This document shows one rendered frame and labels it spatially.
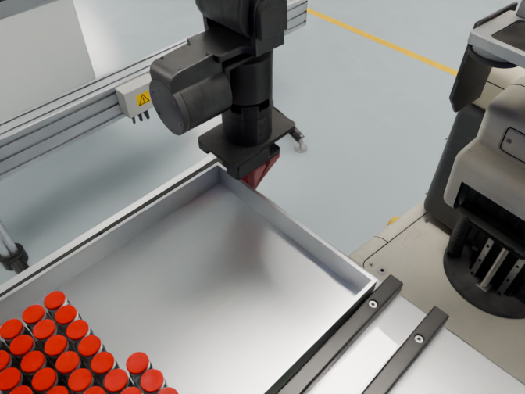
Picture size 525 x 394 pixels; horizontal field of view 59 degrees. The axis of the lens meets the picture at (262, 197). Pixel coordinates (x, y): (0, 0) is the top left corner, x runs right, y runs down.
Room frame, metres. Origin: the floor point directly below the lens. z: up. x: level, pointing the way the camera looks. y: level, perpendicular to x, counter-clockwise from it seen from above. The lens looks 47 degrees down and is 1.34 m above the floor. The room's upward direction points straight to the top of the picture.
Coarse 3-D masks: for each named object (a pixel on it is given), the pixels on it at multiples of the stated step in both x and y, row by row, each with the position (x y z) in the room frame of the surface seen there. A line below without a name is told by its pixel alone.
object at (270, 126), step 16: (272, 96) 0.42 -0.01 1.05; (240, 112) 0.40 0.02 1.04; (256, 112) 0.40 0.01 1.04; (272, 112) 0.42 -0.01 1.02; (224, 128) 0.41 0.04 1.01; (240, 128) 0.40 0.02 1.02; (256, 128) 0.40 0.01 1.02; (272, 128) 0.43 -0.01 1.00; (288, 128) 0.43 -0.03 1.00; (208, 144) 0.40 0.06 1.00; (224, 144) 0.40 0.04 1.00; (240, 144) 0.40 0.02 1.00; (256, 144) 0.40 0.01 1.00; (272, 144) 0.41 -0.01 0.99; (224, 160) 0.38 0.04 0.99; (240, 160) 0.38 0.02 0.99
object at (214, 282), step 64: (192, 192) 0.42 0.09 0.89; (256, 192) 0.40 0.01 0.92; (128, 256) 0.33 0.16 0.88; (192, 256) 0.33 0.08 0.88; (256, 256) 0.33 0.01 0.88; (320, 256) 0.32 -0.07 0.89; (0, 320) 0.24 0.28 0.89; (128, 320) 0.25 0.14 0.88; (192, 320) 0.25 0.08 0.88; (256, 320) 0.25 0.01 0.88; (320, 320) 0.25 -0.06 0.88; (192, 384) 0.18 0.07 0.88; (256, 384) 0.18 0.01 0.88
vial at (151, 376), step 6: (150, 372) 0.17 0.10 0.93; (156, 372) 0.17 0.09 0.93; (144, 378) 0.16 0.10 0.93; (150, 378) 0.16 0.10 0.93; (156, 378) 0.16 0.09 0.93; (162, 378) 0.16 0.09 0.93; (144, 384) 0.16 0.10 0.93; (150, 384) 0.16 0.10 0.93; (156, 384) 0.16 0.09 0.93; (162, 384) 0.16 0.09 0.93; (144, 390) 0.15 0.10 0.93; (150, 390) 0.15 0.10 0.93; (156, 390) 0.15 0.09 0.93
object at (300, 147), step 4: (276, 108) 1.66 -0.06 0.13; (280, 112) 1.64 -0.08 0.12; (296, 128) 1.57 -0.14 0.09; (296, 132) 1.55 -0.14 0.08; (300, 132) 1.56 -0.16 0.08; (292, 136) 1.55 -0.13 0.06; (296, 136) 1.54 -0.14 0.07; (300, 136) 1.54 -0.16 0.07; (304, 136) 1.55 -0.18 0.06; (296, 140) 1.53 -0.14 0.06; (300, 140) 1.54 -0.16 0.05; (296, 144) 1.56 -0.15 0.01; (300, 144) 1.53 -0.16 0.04; (304, 144) 1.56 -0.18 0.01; (296, 148) 1.53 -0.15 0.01; (300, 148) 1.53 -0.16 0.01; (304, 148) 1.53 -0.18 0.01
